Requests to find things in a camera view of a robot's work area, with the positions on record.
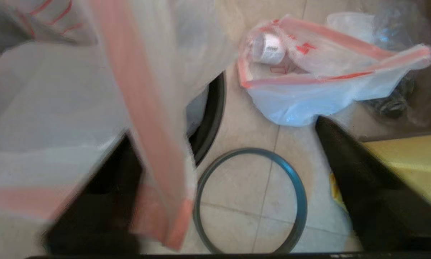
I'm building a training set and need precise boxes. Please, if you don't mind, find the white bag with red print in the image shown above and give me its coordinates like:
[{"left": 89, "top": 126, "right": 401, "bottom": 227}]
[{"left": 0, "top": 0, "right": 237, "bottom": 250}]

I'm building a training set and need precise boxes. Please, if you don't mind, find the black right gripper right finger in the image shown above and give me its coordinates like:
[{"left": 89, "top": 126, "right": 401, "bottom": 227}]
[{"left": 315, "top": 116, "right": 431, "bottom": 251}]

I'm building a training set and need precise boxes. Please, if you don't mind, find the black tangled item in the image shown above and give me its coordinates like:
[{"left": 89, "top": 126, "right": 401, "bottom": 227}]
[{"left": 366, "top": 76, "right": 417, "bottom": 119}]

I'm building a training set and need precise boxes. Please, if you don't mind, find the clear crumpled plastic bag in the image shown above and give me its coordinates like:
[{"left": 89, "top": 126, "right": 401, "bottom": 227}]
[{"left": 327, "top": 0, "right": 431, "bottom": 126}]

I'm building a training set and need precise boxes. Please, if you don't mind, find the white red bag with rubbish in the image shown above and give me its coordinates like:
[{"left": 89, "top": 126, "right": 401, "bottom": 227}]
[{"left": 237, "top": 14, "right": 431, "bottom": 127}]

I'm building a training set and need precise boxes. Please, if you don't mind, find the yellow plastic bag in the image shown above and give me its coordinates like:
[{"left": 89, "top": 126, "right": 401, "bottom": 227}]
[{"left": 330, "top": 134, "right": 431, "bottom": 216}]

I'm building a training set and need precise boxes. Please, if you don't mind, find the black round trash bin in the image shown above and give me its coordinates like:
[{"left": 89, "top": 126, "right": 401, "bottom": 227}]
[{"left": 187, "top": 72, "right": 226, "bottom": 166}]

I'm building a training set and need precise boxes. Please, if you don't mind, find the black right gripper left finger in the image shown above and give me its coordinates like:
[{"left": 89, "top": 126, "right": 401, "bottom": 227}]
[{"left": 43, "top": 133, "right": 144, "bottom": 255}]

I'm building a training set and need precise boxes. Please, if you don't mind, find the white paper cup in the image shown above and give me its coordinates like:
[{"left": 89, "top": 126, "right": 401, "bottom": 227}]
[{"left": 252, "top": 32, "right": 286, "bottom": 65}]

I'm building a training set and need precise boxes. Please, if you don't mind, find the dark gray bin ring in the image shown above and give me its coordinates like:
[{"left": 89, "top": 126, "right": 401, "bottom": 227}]
[{"left": 193, "top": 147, "right": 307, "bottom": 254}]

